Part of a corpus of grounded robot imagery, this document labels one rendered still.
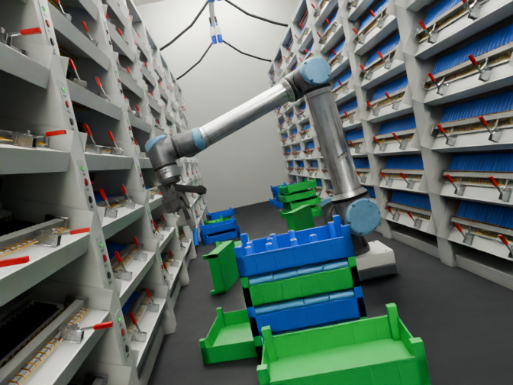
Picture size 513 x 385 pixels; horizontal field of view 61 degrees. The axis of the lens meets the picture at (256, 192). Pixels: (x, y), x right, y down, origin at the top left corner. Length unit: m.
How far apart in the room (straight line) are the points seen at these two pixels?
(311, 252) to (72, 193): 0.60
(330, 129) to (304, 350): 0.99
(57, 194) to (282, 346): 0.62
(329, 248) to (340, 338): 0.23
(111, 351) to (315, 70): 1.23
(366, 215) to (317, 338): 0.84
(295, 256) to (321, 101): 0.82
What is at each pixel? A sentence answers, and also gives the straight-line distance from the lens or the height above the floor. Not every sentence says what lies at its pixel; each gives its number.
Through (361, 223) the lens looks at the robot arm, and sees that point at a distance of 1.78.
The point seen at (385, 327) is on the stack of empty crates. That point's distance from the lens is 1.05.
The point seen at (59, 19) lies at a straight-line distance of 1.35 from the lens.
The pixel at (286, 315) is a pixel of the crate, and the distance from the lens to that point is 1.18.
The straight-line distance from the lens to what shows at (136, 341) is 1.42.
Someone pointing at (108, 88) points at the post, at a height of 0.99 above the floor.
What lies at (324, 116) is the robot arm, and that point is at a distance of 1.79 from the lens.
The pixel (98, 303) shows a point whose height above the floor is 0.36.
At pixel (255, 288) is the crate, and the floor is 0.29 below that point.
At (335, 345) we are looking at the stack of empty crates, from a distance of 1.05.
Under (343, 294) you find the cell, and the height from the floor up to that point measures 0.22.
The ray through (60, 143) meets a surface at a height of 0.74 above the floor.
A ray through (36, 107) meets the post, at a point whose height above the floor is 0.83.
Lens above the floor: 0.61
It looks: 4 degrees down
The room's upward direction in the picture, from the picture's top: 12 degrees counter-clockwise
